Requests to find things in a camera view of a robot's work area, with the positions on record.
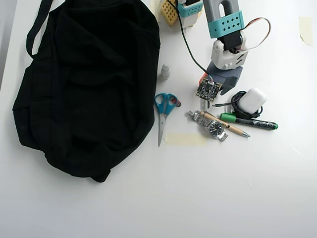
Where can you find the blue-grey gripper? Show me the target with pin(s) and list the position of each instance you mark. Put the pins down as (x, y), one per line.
(230, 82)

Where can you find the white teal robot arm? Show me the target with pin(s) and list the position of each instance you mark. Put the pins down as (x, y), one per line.
(225, 27)

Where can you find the yellow perforated robot base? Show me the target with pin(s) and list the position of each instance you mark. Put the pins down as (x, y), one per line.
(169, 13)

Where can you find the black fabric bag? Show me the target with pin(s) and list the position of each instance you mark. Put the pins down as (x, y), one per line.
(86, 99)

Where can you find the white earbuds case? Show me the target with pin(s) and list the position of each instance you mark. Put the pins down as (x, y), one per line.
(252, 100)

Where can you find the red grey key tag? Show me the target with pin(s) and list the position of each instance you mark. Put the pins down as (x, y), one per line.
(176, 102)

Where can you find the steel wrist watch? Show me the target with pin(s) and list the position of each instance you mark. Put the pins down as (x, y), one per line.
(215, 127)

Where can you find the wooden ballpoint pen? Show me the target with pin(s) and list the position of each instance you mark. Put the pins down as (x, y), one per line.
(234, 129)

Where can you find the small white dropper bottle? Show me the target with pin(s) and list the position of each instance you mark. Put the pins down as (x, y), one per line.
(165, 73)

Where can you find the black green marker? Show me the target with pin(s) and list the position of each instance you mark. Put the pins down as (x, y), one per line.
(247, 122)

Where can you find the long masking tape strip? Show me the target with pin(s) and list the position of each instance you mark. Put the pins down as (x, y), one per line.
(185, 139)

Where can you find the short masking tape strip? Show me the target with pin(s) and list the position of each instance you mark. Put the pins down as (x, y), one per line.
(306, 29)

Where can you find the bare camera circuit board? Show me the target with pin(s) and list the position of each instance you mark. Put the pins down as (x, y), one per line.
(208, 89)

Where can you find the beige base plate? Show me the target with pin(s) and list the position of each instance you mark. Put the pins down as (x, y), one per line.
(155, 6)

